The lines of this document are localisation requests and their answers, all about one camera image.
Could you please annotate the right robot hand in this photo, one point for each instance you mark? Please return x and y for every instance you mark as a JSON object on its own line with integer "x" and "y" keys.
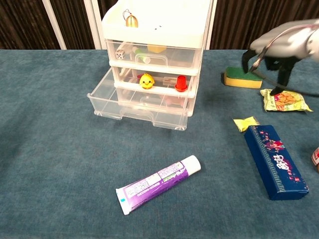
{"x": 286, "y": 42}

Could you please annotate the green and white cylinder toy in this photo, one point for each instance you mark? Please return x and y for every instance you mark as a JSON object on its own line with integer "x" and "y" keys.
{"x": 143, "y": 58}

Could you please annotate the blue printed carton box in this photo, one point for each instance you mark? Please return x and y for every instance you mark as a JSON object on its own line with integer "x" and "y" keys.
{"x": 274, "y": 161}

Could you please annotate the yellow snack packet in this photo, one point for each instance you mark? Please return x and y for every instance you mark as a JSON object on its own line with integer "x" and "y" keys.
{"x": 286, "y": 100}

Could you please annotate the clear jar with brown paste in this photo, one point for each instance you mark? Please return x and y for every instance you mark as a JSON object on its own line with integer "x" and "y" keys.
{"x": 316, "y": 158}

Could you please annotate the purple and white toothpaste tube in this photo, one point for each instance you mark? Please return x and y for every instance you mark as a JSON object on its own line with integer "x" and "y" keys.
{"x": 154, "y": 184}

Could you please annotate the clear drawer with chick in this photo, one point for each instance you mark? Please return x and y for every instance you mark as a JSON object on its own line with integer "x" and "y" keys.
{"x": 104, "y": 104}

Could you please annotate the red toy cup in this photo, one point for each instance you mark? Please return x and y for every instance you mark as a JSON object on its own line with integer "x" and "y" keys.
{"x": 181, "y": 84}

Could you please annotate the green and yellow sponge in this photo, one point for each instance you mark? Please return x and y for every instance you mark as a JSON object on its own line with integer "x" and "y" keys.
{"x": 236, "y": 79}

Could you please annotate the white die with purple dots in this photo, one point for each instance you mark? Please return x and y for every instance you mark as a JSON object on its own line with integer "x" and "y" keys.
{"x": 119, "y": 54}

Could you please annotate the dark brown pleated curtain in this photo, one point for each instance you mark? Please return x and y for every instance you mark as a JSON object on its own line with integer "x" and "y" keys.
{"x": 236, "y": 25}

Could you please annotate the yellow toy block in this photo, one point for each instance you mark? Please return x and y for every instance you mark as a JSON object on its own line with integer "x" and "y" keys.
{"x": 157, "y": 49}

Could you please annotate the yellow chick toy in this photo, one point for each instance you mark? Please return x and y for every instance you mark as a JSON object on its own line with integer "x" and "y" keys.
{"x": 146, "y": 81}

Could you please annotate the pink toy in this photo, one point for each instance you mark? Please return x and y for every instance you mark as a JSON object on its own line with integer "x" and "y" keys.
{"x": 170, "y": 100}

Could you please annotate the clear drawer with die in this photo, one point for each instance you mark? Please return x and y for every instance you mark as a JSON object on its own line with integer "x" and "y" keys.
{"x": 179, "y": 54}

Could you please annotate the teal table cloth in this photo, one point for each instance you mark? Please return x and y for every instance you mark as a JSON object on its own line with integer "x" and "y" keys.
{"x": 62, "y": 137}

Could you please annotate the white plastic drawer unit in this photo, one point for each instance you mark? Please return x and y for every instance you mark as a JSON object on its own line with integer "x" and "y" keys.
{"x": 154, "y": 35}

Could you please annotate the white die with black dots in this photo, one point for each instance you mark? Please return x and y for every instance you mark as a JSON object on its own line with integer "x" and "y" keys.
{"x": 156, "y": 28}

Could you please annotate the small yellow paper packet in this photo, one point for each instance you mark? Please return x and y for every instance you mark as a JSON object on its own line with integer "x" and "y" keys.
{"x": 245, "y": 123}

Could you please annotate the white partition frame post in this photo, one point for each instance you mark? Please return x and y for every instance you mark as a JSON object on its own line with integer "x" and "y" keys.
{"x": 211, "y": 15}
{"x": 53, "y": 25}
{"x": 96, "y": 25}

